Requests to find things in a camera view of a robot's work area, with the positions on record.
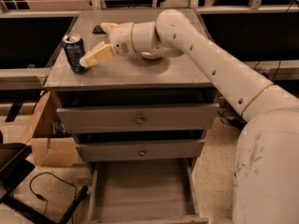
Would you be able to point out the grey drawer cabinet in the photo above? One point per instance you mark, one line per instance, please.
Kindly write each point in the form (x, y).
(132, 80)

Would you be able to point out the white paper bowl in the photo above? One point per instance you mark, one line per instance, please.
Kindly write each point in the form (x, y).
(149, 56)

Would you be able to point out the brown cardboard box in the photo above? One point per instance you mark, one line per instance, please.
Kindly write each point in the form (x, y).
(49, 148)

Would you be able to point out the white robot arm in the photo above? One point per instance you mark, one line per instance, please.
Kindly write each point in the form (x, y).
(266, 181)

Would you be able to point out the grey top drawer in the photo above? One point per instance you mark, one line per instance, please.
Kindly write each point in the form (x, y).
(137, 118)

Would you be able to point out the grey open bottom drawer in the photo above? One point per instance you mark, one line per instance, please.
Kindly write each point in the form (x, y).
(143, 192)

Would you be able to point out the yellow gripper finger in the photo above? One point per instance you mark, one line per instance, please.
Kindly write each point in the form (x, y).
(107, 27)
(102, 52)

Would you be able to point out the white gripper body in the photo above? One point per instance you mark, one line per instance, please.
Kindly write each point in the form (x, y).
(121, 41)

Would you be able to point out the grey middle drawer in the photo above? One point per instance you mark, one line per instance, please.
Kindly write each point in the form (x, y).
(141, 150)

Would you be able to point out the blue pepsi can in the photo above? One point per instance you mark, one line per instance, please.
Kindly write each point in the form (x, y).
(74, 50)

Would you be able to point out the black chair left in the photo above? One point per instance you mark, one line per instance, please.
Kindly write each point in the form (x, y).
(58, 187)

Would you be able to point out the dark snack bar packet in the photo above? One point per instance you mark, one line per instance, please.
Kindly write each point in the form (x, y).
(97, 30)

